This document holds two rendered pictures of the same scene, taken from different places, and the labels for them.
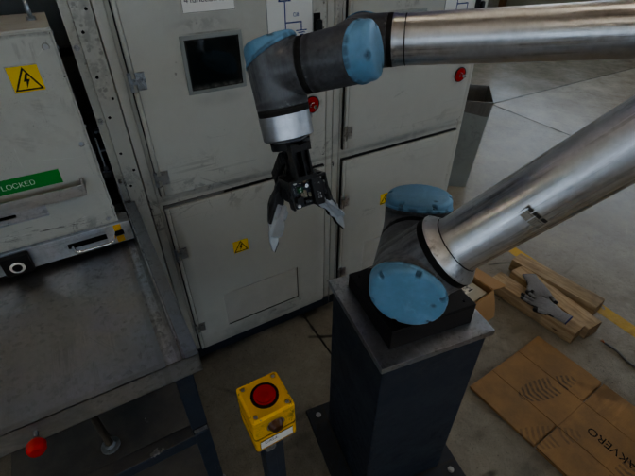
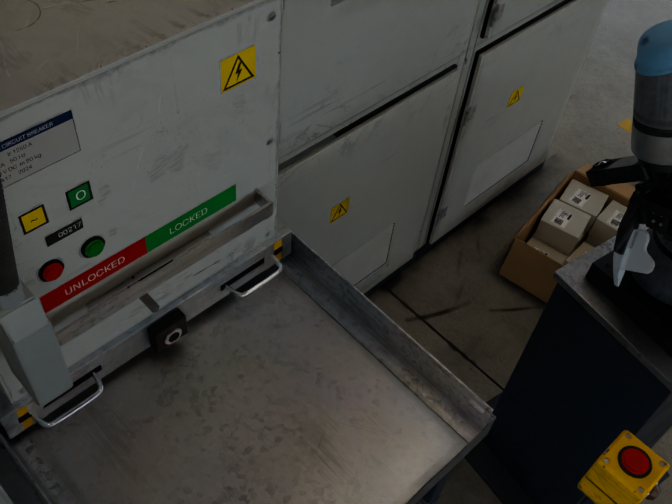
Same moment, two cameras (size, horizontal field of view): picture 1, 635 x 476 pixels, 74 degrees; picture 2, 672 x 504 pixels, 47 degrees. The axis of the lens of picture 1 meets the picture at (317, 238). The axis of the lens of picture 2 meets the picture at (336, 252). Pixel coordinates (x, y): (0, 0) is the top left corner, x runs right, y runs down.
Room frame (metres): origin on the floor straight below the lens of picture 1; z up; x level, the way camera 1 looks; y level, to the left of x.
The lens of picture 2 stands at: (0.08, 0.71, 1.92)
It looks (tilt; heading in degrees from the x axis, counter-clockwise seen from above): 50 degrees down; 341
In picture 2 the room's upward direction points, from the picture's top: 7 degrees clockwise
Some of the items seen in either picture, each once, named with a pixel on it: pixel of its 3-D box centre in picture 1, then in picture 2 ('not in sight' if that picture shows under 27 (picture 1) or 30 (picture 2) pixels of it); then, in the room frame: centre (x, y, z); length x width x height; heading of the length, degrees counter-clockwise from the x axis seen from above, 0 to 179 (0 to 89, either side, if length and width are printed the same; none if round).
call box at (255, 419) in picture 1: (266, 411); (622, 476); (0.42, 0.09, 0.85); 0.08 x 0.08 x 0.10; 30
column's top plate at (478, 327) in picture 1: (405, 305); (665, 295); (0.78, -0.24, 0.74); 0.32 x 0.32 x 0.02; 21
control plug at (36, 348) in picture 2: not in sight; (25, 339); (0.63, 0.89, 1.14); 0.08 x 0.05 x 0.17; 30
